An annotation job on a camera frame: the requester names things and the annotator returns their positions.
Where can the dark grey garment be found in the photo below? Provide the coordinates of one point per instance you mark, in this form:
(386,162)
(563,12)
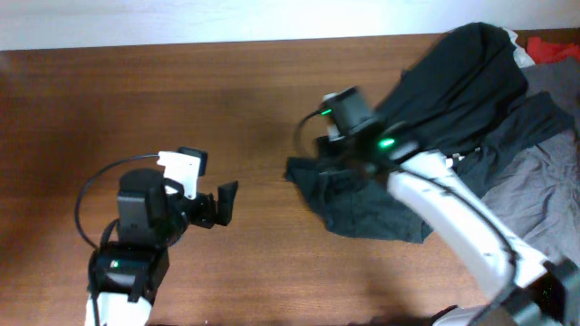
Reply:
(561,81)

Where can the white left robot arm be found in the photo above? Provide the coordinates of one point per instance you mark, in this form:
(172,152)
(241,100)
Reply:
(128,266)

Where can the grey denim shorts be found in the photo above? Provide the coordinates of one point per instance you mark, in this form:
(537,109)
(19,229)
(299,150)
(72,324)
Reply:
(537,197)

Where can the black printed t-shirt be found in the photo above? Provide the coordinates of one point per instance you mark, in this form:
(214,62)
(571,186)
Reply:
(466,96)

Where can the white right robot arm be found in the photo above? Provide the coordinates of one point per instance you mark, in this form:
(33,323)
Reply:
(523,286)

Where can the red garment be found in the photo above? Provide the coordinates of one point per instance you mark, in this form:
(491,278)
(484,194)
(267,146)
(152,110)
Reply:
(544,52)

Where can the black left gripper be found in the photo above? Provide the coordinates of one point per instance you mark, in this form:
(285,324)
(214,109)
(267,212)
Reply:
(207,215)

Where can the white garment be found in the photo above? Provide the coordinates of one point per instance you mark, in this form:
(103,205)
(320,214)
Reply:
(521,58)

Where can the dark navy garment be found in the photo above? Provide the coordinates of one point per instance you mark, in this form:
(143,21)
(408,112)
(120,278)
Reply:
(530,121)

